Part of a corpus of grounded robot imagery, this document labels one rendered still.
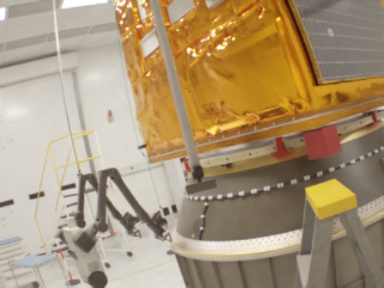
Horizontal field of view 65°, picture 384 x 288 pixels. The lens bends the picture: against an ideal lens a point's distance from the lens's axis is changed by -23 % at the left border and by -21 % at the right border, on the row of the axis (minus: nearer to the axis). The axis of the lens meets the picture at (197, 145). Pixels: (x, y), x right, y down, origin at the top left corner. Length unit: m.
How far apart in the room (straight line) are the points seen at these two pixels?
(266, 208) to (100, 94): 8.53
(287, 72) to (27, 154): 8.28
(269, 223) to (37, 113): 8.22
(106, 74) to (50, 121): 2.22
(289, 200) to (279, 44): 0.84
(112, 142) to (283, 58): 8.59
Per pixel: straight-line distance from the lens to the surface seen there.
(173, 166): 9.88
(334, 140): 1.81
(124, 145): 10.18
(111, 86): 10.38
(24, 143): 9.47
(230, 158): 2.19
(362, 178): 2.13
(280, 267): 2.03
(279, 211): 2.02
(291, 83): 1.72
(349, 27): 2.21
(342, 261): 2.06
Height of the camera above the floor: 1.82
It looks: level
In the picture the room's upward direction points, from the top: 15 degrees counter-clockwise
